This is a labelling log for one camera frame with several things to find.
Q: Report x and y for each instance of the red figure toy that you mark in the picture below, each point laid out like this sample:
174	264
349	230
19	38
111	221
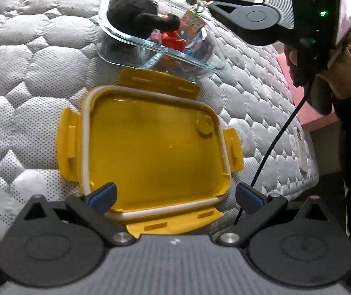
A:
171	38

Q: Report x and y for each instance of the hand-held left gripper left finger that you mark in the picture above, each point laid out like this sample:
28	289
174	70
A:
103	197

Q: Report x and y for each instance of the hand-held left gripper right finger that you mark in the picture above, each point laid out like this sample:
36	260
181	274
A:
249	198

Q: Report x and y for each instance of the colourful cartoon card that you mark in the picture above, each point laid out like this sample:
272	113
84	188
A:
194	24

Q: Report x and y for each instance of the clear glass divided container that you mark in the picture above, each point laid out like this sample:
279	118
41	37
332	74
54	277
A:
126	58

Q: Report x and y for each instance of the person's right hand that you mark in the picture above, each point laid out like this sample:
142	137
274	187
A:
346	73

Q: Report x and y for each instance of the grey quilted mattress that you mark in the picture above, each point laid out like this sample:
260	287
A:
24	83

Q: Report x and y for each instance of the yellow plastic container lid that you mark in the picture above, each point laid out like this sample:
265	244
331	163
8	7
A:
151	147

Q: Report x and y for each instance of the black plush toy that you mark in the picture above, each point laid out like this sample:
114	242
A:
129	9

